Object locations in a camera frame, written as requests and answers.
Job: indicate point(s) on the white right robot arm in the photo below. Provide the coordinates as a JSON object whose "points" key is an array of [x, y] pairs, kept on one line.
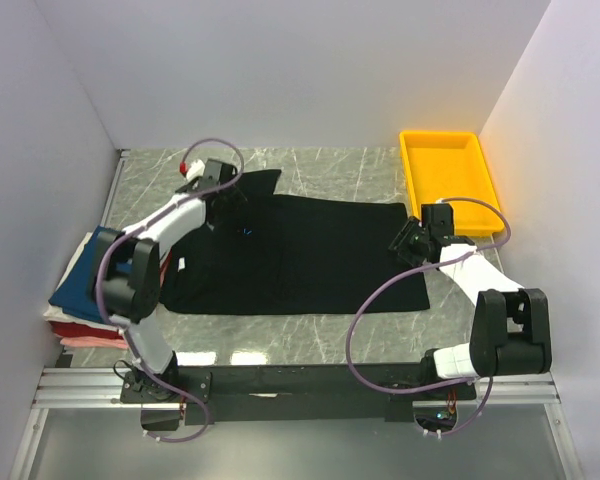
{"points": [[510, 333]]}

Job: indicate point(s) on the black t shirt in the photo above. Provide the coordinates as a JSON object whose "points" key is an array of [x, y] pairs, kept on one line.
{"points": [[284, 255]]}

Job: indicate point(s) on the folded white t shirt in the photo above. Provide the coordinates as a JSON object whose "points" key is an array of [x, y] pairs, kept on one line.
{"points": [[70, 294]]}

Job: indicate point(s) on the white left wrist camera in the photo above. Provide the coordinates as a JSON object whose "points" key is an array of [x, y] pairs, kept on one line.
{"points": [[192, 170]]}

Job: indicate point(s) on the black base crossbar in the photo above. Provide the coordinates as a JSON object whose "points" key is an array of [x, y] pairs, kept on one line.
{"points": [[233, 408]]}

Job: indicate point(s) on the yellow plastic bin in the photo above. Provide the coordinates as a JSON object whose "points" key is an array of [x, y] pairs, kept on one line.
{"points": [[439, 164]]}

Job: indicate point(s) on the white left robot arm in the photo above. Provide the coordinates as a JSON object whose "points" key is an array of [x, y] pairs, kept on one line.
{"points": [[125, 282]]}

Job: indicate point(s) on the folded blue t shirt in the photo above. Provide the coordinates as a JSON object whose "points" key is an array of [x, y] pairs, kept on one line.
{"points": [[99, 229]]}

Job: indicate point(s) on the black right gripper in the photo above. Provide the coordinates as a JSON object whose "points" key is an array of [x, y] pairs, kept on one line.
{"points": [[400, 243]]}

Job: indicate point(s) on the aluminium rail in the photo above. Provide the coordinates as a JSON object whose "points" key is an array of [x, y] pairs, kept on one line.
{"points": [[102, 388]]}

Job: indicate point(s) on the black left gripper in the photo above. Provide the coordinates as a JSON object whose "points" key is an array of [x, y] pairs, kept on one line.
{"points": [[234, 201]]}

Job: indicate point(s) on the folded red t shirt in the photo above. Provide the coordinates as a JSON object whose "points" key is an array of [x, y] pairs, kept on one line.
{"points": [[67, 325]]}

